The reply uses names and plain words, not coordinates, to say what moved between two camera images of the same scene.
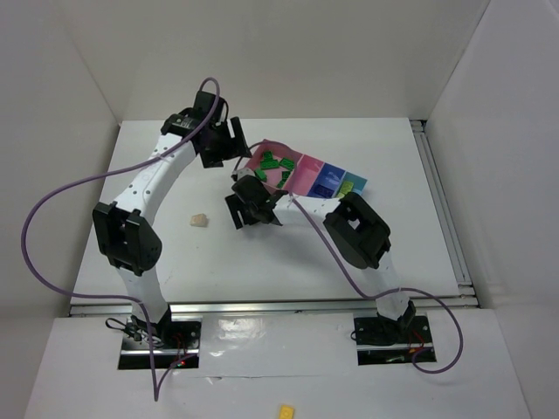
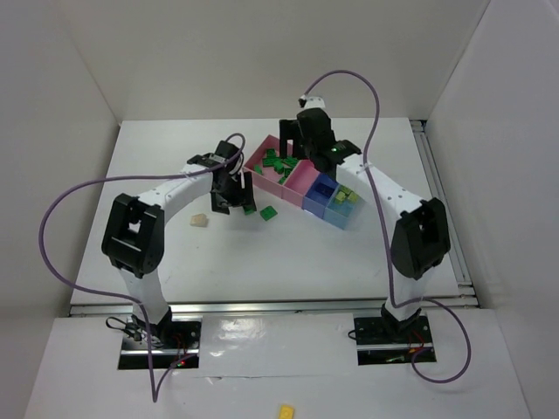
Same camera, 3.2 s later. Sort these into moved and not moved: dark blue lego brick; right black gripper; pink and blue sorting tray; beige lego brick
Moved: right black gripper
Not moved: beige lego brick; pink and blue sorting tray; dark blue lego brick
